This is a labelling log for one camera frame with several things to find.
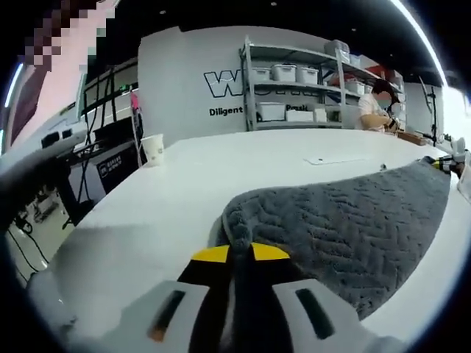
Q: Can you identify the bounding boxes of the white paper cup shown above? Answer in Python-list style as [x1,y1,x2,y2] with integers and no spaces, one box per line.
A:
[140,133,165,167]

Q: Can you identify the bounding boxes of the stacked clear bins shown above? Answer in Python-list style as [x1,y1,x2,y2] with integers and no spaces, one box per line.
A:
[324,40,350,60]

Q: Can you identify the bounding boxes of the cabinet with label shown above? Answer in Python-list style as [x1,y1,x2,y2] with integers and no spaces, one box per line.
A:
[96,145,143,194]

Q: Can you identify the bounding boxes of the black monitor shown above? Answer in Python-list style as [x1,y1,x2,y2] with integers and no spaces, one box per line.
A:
[93,117,135,144]

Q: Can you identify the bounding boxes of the grey towel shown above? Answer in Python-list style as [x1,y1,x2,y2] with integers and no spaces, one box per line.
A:
[219,156,452,321]

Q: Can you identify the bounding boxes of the large white storage bin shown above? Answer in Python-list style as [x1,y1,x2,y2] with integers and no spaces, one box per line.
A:
[256,101,287,121]

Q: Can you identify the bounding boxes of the black tripod stand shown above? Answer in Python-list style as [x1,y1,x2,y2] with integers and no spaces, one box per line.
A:
[418,75,442,146]

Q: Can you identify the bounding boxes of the grey standing desk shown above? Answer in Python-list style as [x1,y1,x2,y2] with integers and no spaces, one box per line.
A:
[0,123,111,172]

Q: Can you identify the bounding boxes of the grey metal shelf rack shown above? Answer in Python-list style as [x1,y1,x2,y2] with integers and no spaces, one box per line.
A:
[238,35,408,132]

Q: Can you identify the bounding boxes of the brown wooden box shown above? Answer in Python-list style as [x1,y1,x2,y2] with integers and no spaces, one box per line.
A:
[397,130,428,146]

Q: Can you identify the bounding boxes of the ceiling light strip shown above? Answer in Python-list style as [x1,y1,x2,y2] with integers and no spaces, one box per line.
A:
[389,0,448,85]

